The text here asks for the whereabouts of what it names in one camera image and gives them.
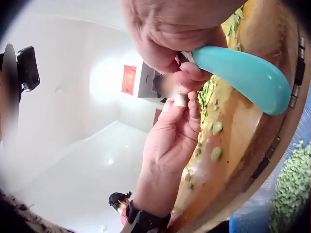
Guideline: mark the blue plastic basket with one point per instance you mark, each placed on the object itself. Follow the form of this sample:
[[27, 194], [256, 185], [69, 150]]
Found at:
[[291, 136]]

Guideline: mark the person's left hand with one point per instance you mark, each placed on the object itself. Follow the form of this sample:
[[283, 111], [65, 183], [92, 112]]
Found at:
[[167, 145]]

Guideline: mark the round wooden chopping block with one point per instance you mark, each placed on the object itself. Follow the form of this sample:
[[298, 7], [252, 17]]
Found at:
[[247, 145]]

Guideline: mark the red paper sheet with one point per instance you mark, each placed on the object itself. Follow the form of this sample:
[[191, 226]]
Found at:
[[128, 79]]

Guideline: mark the grey wall cabinet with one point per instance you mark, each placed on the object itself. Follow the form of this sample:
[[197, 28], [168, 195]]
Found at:
[[147, 82]]

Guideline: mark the scattered peeled green beans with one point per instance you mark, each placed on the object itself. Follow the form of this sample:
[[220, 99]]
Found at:
[[216, 153]]

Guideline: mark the black wrist band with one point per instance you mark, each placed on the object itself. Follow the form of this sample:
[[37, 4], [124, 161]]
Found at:
[[145, 219]]

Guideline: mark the heap of shelled beans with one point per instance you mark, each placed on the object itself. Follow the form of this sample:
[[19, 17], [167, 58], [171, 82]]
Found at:
[[294, 184]]

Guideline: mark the person's right fingers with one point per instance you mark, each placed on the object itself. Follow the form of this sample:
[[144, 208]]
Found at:
[[194, 75]]

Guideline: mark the person's right hand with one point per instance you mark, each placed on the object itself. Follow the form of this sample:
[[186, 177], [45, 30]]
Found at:
[[165, 29]]

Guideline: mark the person's left fingers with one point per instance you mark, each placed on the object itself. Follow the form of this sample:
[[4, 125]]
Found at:
[[194, 114]]

